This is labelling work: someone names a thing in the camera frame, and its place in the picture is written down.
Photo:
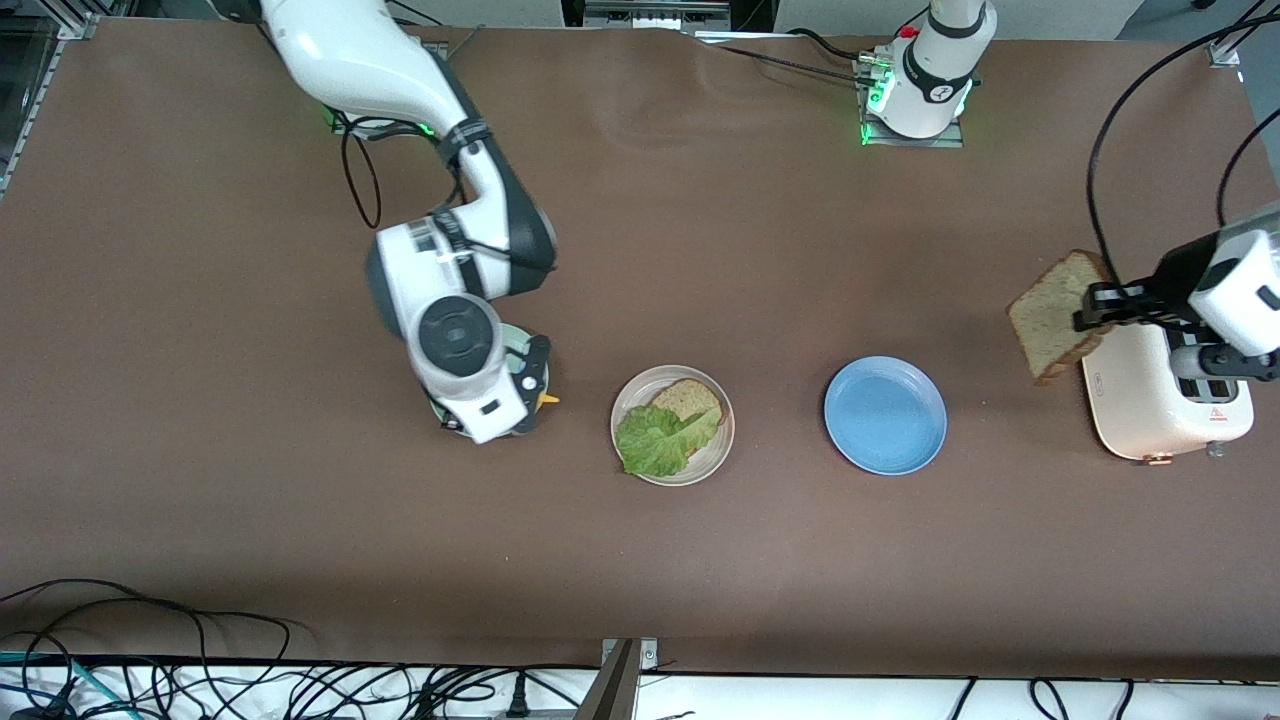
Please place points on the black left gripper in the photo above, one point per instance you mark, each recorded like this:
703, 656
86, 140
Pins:
1177, 272

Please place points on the brown bread slice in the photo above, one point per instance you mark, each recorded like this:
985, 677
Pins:
1045, 320
690, 398

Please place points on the green lettuce leaf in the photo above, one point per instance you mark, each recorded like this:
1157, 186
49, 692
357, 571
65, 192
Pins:
655, 445

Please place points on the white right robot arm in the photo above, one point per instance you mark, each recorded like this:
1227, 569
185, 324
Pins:
340, 50

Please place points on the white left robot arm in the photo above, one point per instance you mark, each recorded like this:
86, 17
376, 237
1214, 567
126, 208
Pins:
935, 85

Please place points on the blue plate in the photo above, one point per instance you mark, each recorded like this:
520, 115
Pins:
885, 415

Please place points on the beige plate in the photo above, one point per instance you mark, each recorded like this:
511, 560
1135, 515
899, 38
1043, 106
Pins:
715, 455

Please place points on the green plate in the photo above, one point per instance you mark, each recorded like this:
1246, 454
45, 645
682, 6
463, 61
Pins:
512, 338

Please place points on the cream white toaster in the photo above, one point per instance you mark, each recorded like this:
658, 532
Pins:
1130, 410

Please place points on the black equipment rack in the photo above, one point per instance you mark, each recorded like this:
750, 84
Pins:
745, 12

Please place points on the aluminium profile bar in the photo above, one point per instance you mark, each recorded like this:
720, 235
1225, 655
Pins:
612, 690

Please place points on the grey power strip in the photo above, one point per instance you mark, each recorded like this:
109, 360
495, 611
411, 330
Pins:
550, 714

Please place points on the black power plug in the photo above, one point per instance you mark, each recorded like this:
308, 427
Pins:
518, 700

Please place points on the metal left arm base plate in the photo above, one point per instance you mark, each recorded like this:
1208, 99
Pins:
915, 143

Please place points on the aluminium frame corner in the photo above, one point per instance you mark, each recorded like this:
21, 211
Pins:
1222, 50

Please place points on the small metal corner bracket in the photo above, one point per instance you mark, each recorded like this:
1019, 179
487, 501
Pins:
650, 655

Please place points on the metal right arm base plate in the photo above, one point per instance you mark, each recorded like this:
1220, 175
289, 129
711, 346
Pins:
436, 47

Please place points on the grey metal side rail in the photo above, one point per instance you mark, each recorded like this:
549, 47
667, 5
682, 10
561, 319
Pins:
35, 110

